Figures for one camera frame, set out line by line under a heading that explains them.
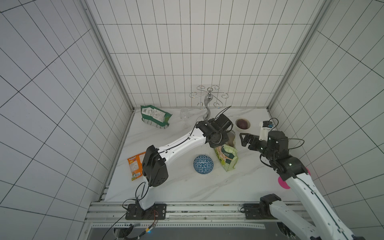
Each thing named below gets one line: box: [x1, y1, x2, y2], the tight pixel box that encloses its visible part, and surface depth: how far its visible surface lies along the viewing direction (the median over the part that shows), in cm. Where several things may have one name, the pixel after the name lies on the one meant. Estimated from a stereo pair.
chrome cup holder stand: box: [189, 85, 229, 120], surface depth 89 cm
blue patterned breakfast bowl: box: [193, 154, 214, 175], surface depth 89 cm
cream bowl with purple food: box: [234, 117, 251, 132], surface depth 105 cm
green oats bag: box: [213, 144, 239, 172], surface depth 81 cm
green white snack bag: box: [140, 104, 173, 129], surface depth 103 cm
